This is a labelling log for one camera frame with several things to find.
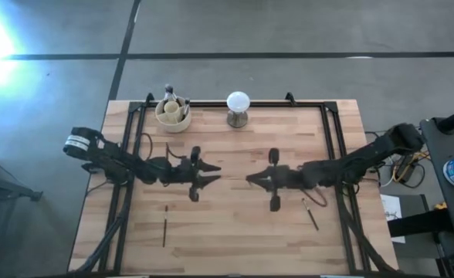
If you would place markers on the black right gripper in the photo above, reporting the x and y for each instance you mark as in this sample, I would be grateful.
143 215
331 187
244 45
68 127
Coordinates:
285 177

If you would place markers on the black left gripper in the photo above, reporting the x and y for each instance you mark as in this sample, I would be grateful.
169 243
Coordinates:
184 174

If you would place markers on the beige round divided container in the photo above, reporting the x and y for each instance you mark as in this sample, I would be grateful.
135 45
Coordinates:
173 125

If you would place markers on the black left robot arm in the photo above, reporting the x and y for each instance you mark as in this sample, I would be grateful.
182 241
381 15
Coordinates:
126 166

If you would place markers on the black power strip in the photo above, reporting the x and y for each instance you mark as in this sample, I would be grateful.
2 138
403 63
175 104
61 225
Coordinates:
406 170

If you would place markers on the white globe table lamp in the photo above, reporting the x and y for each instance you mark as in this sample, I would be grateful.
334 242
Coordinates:
238 101

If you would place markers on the black frame clamp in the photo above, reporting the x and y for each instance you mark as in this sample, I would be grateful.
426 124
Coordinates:
150 97
289 97

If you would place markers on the black metal table frame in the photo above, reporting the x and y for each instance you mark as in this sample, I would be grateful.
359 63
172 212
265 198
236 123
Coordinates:
281 104

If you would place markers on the black equipment cart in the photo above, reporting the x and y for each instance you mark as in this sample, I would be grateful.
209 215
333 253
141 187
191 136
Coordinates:
443 146

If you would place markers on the small yellow tool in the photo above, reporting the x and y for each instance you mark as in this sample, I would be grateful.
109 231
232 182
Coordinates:
440 206

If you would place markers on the white paper sheet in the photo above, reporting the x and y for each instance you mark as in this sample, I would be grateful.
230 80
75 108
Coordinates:
391 208

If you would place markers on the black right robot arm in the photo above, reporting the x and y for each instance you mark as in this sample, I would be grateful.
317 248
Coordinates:
350 162

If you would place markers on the dark metal stand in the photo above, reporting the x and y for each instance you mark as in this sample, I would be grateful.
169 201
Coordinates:
3 186

